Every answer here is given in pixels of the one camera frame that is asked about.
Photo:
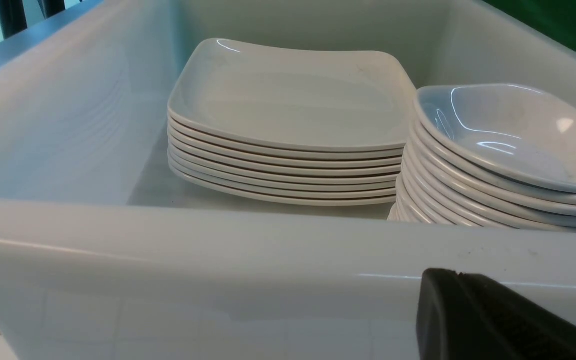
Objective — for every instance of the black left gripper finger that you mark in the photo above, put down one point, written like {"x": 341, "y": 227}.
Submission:
{"x": 467, "y": 316}

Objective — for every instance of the stack of white bowls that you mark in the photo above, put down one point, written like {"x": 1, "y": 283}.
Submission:
{"x": 488, "y": 155}

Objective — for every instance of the stack of white square plates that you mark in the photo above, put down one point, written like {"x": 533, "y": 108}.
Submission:
{"x": 287, "y": 126}

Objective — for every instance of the green cloth backdrop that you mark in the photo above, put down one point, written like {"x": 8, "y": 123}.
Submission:
{"x": 554, "y": 18}

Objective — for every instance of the large white plastic tub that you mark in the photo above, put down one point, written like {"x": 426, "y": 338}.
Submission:
{"x": 105, "y": 254}

